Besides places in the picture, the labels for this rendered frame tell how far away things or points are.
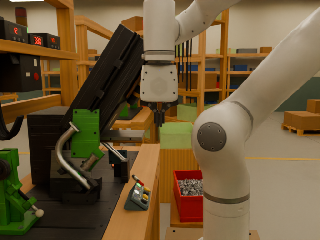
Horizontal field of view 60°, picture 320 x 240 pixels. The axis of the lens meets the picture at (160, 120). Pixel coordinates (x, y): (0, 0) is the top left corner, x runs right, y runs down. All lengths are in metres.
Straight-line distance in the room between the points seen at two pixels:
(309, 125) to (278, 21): 4.82
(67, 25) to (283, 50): 1.64
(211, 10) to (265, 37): 9.96
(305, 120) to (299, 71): 6.38
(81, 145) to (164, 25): 0.69
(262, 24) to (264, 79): 10.03
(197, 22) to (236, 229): 0.54
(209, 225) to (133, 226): 0.35
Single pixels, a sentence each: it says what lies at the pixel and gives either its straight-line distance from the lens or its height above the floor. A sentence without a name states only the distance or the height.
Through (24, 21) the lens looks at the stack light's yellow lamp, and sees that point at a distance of 1.56.
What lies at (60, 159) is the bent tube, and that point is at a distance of 1.23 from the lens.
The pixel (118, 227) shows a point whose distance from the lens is 1.04.
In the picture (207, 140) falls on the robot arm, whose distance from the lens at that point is 0.60.
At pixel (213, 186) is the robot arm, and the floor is 1.15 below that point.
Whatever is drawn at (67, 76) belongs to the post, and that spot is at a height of 1.40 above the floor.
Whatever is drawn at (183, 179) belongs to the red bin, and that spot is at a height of 0.87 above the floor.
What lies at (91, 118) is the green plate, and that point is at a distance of 1.23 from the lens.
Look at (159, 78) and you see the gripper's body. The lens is 0.74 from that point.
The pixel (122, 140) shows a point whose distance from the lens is 1.32.
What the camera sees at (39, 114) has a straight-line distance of 1.38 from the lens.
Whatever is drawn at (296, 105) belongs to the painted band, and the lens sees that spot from 11.05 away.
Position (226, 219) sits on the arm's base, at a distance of 0.74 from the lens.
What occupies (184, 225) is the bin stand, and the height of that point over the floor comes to 0.80.
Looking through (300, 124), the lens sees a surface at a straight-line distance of 6.98.
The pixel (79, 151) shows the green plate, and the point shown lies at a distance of 1.24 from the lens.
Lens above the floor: 1.43
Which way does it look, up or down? 10 degrees down
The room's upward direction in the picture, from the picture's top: straight up
